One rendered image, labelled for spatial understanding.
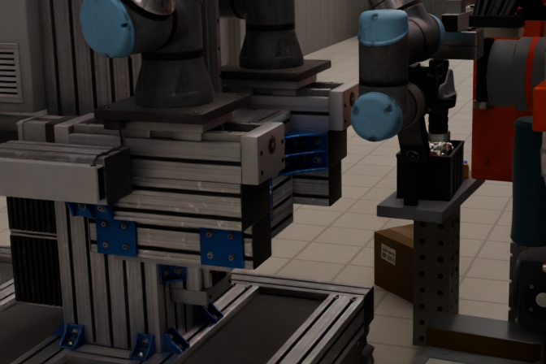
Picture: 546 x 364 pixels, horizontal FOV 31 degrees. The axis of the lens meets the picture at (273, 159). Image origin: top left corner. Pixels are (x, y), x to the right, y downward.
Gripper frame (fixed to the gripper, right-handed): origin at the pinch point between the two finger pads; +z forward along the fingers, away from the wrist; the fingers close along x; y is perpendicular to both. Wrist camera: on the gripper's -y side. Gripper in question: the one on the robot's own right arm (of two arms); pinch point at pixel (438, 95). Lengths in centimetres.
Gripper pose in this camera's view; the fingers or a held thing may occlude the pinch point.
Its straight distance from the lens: 182.5
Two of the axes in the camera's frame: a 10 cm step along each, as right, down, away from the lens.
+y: -0.3, -9.7, -2.3
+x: -9.0, -0.7, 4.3
